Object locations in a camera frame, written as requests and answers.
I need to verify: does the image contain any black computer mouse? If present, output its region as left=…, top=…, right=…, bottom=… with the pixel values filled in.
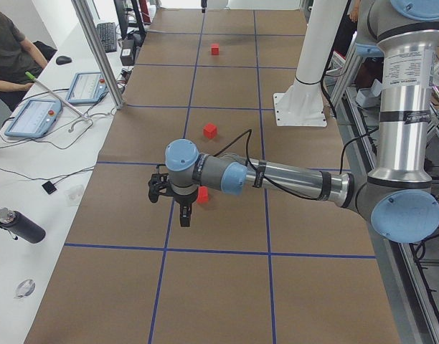
left=55, top=55, right=72, bottom=65

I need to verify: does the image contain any clear plastic lid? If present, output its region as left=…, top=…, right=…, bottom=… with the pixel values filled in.
left=14, top=279, right=36, bottom=299

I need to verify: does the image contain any brown paper table cover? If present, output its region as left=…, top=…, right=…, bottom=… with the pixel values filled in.
left=27, top=9, right=400, bottom=343

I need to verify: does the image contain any white stick with green tip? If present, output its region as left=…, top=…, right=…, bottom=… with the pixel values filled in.
left=25, top=71, right=90, bottom=120

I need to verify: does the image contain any aluminium frame rack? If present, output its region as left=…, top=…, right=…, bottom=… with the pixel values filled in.
left=330, top=47, right=439, bottom=343

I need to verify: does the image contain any blue teach pendant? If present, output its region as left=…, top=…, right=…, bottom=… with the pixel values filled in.
left=4, top=100, right=62, bottom=138
left=66, top=72, right=108, bottom=105

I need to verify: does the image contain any far blue teach pendant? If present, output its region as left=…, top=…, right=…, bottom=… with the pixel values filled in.
left=66, top=72, right=108, bottom=105

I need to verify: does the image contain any red block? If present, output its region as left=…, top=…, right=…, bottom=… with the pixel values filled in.
left=197, top=186, right=209, bottom=204
left=210, top=43, right=220, bottom=56
left=202, top=123, right=217, bottom=140

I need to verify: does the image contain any near blue teach pendant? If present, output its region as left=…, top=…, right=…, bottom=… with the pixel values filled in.
left=4, top=100, right=62, bottom=138

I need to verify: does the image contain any black power adapter box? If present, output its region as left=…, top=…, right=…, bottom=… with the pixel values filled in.
left=120, top=39, right=136, bottom=67

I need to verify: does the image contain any black water bottle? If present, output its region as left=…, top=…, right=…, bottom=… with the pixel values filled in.
left=0, top=207, right=46, bottom=244

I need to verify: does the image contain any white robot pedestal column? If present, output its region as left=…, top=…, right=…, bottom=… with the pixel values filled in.
left=273, top=0, right=349, bottom=128

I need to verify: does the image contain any aluminium frame post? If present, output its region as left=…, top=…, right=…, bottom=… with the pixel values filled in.
left=71, top=0, right=123, bottom=110

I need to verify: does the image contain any black keyboard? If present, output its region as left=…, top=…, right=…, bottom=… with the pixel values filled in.
left=96, top=22, right=117, bottom=53

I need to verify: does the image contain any seated person in grey shirt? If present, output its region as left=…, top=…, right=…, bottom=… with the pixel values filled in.
left=0, top=12, right=47, bottom=110

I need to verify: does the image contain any small black square device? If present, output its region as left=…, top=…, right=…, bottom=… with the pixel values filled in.
left=42, top=181, right=57, bottom=195

